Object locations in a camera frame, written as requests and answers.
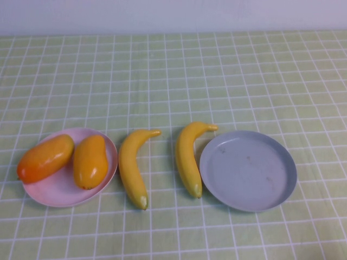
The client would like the yellow toy banana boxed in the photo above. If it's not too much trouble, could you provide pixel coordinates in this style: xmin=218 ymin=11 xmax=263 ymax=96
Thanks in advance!
xmin=118 ymin=129 xmax=162 ymax=211
xmin=175 ymin=121 xmax=219 ymax=199

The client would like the yellow-orange toy mango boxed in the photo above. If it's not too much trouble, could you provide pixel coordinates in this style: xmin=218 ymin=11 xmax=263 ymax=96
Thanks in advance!
xmin=73 ymin=134 xmax=109 ymax=191

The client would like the orange-red toy mango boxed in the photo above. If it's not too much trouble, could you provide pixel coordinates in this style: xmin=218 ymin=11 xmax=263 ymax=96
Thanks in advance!
xmin=16 ymin=134 xmax=75 ymax=184

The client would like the grey-blue round plate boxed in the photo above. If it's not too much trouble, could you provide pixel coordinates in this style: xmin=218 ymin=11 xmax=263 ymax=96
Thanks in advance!
xmin=199 ymin=130 xmax=298 ymax=213

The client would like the pink round plate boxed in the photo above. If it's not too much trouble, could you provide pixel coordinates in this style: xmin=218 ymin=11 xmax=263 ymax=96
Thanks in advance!
xmin=21 ymin=127 xmax=119 ymax=209

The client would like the green checked tablecloth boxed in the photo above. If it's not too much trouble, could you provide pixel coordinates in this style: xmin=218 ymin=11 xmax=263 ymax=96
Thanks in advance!
xmin=0 ymin=29 xmax=347 ymax=260

